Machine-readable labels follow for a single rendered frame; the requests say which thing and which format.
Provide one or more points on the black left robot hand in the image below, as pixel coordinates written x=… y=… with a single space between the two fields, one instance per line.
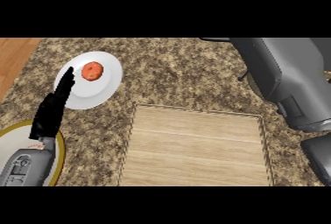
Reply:
x=48 y=116

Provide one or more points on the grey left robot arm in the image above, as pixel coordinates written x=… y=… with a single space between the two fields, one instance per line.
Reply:
x=26 y=167

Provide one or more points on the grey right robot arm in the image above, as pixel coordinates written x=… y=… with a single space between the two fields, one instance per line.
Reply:
x=288 y=75

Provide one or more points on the pale wooden tray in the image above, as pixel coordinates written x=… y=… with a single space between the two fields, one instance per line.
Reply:
x=193 y=148

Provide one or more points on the gold-rimmed white plate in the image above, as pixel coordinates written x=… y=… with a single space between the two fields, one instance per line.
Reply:
x=10 y=143

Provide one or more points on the white round plate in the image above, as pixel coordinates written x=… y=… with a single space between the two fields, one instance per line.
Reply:
x=91 y=90

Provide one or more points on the orange round fruit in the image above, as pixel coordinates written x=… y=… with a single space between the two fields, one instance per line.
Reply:
x=91 y=71

